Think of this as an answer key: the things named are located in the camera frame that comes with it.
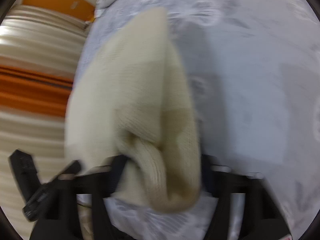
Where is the cream knitted sweater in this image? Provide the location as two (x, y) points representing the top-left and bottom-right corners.
(65, 8), (201, 213)

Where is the butterfly patterned bed sheet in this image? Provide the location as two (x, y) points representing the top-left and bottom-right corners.
(75, 0), (319, 239)

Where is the cream and orange curtain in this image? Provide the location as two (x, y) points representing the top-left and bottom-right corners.
(1, 5), (87, 239)

